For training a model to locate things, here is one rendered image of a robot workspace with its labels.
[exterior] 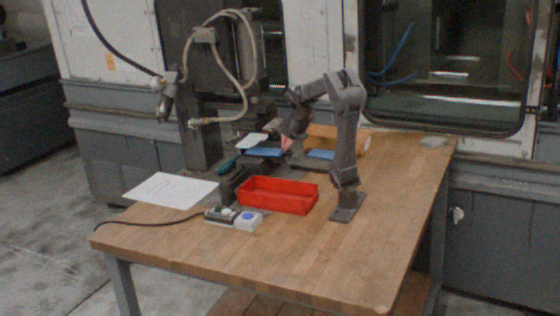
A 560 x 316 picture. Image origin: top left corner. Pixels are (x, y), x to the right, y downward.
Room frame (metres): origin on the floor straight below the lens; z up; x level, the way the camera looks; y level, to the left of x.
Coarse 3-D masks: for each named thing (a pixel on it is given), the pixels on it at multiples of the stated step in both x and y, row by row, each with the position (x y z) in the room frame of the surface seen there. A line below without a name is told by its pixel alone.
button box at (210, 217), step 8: (224, 208) 1.48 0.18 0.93; (192, 216) 1.48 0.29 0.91; (208, 216) 1.44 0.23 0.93; (216, 216) 1.43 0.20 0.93; (224, 216) 1.43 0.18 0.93; (232, 216) 1.42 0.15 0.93; (128, 224) 1.48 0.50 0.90; (136, 224) 1.47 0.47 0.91; (144, 224) 1.46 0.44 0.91; (152, 224) 1.46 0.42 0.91; (160, 224) 1.45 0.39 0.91; (168, 224) 1.46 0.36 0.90; (216, 224) 1.43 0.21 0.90; (224, 224) 1.42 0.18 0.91; (232, 224) 1.41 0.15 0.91
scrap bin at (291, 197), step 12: (252, 180) 1.63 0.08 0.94; (264, 180) 1.62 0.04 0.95; (276, 180) 1.60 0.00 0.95; (288, 180) 1.58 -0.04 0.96; (240, 192) 1.54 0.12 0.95; (252, 192) 1.52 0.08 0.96; (264, 192) 1.61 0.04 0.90; (276, 192) 1.60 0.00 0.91; (288, 192) 1.58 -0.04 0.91; (300, 192) 1.56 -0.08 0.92; (312, 192) 1.54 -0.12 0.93; (240, 204) 1.54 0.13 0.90; (252, 204) 1.52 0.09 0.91; (264, 204) 1.50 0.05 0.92; (276, 204) 1.48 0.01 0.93; (288, 204) 1.45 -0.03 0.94; (300, 204) 1.43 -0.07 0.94; (312, 204) 1.48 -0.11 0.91
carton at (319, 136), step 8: (312, 128) 2.04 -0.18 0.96; (320, 128) 2.04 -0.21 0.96; (328, 128) 2.02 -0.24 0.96; (336, 128) 2.01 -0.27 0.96; (360, 128) 1.96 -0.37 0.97; (312, 136) 1.93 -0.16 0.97; (320, 136) 1.92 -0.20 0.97; (328, 136) 2.02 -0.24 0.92; (360, 136) 1.96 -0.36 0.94; (368, 136) 1.94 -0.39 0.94; (304, 144) 1.95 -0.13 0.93; (312, 144) 1.94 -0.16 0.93; (320, 144) 1.92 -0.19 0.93; (328, 144) 1.90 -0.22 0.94; (360, 144) 1.84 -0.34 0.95; (368, 144) 1.93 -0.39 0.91; (360, 152) 1.84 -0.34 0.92
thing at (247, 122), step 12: (216, 96) 1.91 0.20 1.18; (252, 96) 1.77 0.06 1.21; (216, 108) 1.83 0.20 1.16; (228, 108) 1.80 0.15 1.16; (240, 108) 1.78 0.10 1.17; (252, 108) 1.75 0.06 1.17; (264, 108) 1.73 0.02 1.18; (276, 108) 1.83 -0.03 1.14; (240, 120) 1.73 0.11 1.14; (252, 120) 1.71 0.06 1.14; (264, 120) 1.74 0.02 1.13; (240, 132) 1.73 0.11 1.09; (252, 132) 1.68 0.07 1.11
